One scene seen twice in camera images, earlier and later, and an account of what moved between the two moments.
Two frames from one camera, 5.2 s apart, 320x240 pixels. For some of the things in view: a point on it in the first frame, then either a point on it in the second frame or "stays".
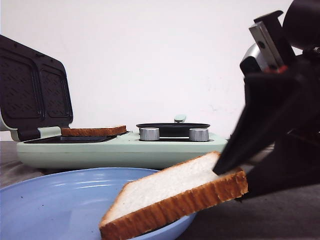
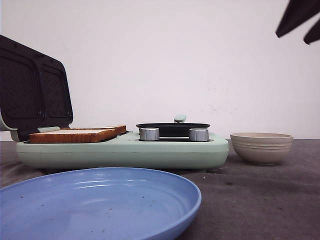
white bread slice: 169,194 → 72,136
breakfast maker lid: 35,90 stays
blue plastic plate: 69,204 stays
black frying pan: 173,129 stays
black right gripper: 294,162 → 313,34
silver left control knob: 149,134 stays
